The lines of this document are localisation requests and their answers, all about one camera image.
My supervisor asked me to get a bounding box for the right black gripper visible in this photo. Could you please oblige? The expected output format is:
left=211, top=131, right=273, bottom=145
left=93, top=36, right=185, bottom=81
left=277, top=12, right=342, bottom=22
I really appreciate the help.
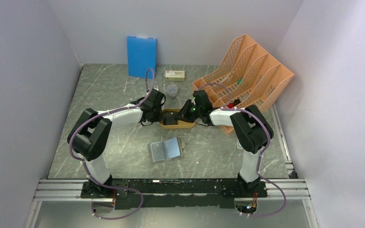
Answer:
left=174, top=99, right=202, bottom=123

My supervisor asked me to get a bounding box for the yellow oval tray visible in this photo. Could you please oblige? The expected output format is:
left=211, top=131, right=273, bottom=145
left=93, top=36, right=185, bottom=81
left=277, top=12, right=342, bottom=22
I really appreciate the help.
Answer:
left=159, top=108, right=196, bottom=129

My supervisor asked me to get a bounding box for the grey card holder wallet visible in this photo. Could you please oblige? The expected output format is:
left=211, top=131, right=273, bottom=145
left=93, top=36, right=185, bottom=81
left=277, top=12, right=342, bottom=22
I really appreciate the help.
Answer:
left=147, top=137, right=186, bottom=163

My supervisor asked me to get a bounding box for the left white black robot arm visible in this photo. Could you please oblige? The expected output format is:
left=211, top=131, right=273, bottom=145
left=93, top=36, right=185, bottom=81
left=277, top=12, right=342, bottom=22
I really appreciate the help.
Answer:
left=67, top=89, right=166, bottom=198

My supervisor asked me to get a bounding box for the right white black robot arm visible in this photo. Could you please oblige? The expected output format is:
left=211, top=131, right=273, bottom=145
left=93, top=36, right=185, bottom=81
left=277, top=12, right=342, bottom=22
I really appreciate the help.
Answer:
left=174, top=90, right=274, bottom=197

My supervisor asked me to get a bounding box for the black credit card stack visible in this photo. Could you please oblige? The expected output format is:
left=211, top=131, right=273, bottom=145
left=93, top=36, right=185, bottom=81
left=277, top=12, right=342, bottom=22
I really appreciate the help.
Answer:
left=163, top=113, right=178, bottom=125

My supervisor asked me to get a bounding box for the light blue card on table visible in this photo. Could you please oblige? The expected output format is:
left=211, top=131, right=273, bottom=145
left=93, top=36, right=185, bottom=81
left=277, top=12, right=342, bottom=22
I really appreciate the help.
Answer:
left=237, top=141, right=243, bottom=150

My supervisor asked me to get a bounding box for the small clear plastic cup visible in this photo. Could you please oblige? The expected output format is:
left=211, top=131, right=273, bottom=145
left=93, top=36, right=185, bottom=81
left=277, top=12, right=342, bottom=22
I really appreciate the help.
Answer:
left=166, top=85, right=178, bottom=99

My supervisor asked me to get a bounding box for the small white red box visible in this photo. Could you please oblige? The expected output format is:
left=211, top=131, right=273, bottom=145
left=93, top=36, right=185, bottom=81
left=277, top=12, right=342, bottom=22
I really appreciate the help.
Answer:
left=164, top=70, right=185, bottom=81

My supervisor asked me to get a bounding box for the red black object in rack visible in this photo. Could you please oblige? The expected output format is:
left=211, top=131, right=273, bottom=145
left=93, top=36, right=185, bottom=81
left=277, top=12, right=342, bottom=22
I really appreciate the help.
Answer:
left=226, top=99, right=241, bottom=109

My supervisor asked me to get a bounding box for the blue board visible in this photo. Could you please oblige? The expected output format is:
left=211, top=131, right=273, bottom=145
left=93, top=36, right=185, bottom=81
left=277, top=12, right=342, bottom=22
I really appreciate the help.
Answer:
left=126, top=36, right=157, bottom=78

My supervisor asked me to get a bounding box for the orange file organizer rack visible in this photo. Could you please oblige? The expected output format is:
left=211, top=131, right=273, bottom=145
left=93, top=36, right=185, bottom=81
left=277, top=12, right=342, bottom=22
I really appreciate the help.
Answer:
left=191, top=34, right=295, bottom=135

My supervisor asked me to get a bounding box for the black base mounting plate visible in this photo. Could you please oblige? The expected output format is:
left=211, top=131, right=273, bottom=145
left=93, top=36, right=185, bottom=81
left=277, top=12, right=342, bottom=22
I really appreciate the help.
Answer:
left=80, top=178, right=268, bottom=210

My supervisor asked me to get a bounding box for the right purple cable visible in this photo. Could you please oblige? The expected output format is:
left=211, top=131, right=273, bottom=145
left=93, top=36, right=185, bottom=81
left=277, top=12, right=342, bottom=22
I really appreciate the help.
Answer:
left=195, top=82, right=287, bottom=219

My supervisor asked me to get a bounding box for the purple cable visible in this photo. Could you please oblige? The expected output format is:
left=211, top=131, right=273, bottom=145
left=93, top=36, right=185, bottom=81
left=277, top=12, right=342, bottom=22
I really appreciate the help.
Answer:
left=68, top=67, right=156, bottom=221
left=195, top=82, right=287, bottom=219

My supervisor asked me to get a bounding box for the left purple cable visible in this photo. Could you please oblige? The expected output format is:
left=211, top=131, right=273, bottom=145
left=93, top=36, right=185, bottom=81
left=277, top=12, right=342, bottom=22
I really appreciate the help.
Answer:
left=68, top=67, right=156, bottom=221

